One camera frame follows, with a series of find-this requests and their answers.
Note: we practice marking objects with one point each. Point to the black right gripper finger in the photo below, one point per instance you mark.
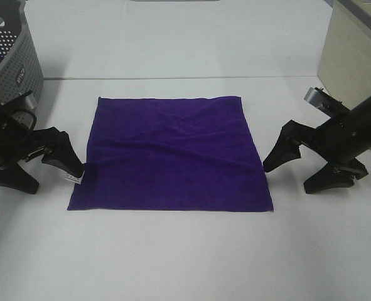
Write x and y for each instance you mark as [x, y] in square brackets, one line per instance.
[284, 150]
[331, 176]

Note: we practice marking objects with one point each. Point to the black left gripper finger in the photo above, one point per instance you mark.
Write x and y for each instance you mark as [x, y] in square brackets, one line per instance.
[15, 177]
[60, 153]

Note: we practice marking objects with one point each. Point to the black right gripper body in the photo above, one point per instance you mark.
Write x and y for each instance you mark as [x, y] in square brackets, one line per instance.
[339, 140]

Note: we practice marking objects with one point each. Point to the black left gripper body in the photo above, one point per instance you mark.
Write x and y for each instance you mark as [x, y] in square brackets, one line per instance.
[18, 139]

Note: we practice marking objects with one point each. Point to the purple towel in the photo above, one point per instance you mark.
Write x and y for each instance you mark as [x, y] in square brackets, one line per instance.
[172, 155]

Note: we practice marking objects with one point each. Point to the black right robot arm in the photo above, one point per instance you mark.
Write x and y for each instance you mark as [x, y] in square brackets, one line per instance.
[339, 141]

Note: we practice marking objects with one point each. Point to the beige storage bin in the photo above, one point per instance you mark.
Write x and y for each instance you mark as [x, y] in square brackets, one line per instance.
[345, 64]

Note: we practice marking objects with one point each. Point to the grey perforated laundry basket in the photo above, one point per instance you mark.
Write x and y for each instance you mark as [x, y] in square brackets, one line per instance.
[20, 68]

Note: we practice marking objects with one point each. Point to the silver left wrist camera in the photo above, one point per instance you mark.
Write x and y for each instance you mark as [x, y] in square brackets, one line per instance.
[26, 101]

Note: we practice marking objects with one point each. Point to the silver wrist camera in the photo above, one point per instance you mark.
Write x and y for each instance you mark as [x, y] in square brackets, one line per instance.
[324, 102]
[26, 101]

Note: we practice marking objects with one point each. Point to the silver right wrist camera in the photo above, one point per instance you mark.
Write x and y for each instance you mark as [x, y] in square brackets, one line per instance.
[324, 102]

